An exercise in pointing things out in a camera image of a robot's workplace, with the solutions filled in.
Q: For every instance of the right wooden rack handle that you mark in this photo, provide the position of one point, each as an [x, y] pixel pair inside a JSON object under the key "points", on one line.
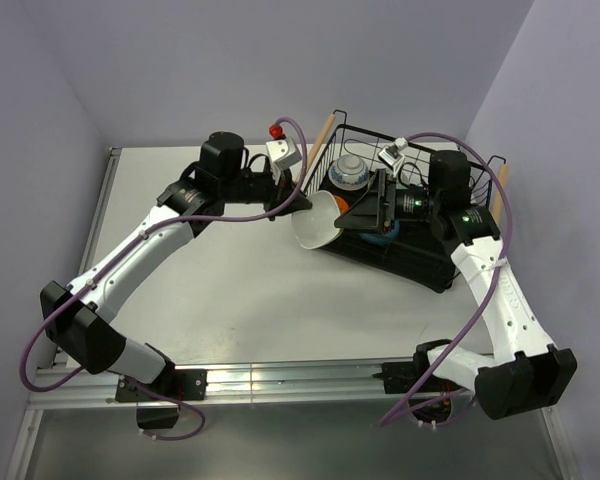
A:
{"points": [[498, 203]]}

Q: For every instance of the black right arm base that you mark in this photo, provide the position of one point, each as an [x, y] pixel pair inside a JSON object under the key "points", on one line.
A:
{"points": [[399, 377]]}

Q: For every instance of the blue white patterned bowl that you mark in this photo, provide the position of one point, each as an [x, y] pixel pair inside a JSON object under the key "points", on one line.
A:
{"points": [[349, 173]]}

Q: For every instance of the aluminium table edge rail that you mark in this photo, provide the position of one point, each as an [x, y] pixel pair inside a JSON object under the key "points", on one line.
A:
{"points": [[226, 384]]}

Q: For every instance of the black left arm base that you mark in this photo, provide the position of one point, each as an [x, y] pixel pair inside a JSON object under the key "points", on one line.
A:
{"points": [[162, 403]]}

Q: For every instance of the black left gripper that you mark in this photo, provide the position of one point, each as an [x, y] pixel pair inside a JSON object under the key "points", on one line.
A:
{"points": [[281, 192]]}

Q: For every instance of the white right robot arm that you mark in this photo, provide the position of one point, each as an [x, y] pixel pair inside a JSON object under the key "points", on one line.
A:
{"points": [[502, 355]]}

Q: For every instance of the left wooden rack handle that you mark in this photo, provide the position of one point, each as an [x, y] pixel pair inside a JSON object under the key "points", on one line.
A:
{"points": [[319, 141]]}

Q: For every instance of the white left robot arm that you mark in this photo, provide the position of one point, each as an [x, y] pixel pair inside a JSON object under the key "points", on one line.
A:
{"points": [[78, 316]]}

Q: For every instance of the blue ceramic bowl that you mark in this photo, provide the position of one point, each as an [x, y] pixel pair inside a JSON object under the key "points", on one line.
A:
{"points": [[383, 239]]}

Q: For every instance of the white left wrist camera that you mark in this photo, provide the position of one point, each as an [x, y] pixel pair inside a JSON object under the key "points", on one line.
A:
{"points": [[283, 153]]}

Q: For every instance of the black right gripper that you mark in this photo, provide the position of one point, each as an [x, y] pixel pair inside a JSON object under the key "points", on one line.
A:
{"points": [[369, 211]]}

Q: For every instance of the orange bowl white inside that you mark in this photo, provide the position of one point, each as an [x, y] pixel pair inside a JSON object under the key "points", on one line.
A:
{"points": [[342, 204]]}

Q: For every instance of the white square bowl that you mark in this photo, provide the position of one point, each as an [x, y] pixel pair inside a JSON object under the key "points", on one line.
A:
{"points": [[315, 228]]}

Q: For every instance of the wooden rack handle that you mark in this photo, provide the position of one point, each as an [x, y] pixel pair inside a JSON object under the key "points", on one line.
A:
{"points": [[498, 203], [319, 141]]}

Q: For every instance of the black wire dish rack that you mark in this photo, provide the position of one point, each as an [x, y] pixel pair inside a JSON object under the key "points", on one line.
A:
{"points": [[410, 250]]}

